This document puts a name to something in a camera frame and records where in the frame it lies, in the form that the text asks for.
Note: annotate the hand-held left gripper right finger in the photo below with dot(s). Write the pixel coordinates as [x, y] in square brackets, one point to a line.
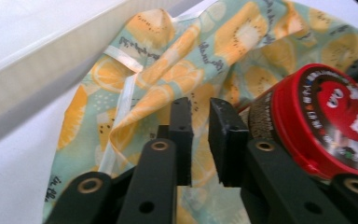
[228, 149]

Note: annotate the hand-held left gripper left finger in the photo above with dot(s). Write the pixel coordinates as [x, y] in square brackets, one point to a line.
[182, 146]

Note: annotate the red lid candy canister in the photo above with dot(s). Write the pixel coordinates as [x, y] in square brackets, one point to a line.
[317, 124]

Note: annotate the fruit print cloth bag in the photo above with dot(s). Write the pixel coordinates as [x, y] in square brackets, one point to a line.
[180, 71]

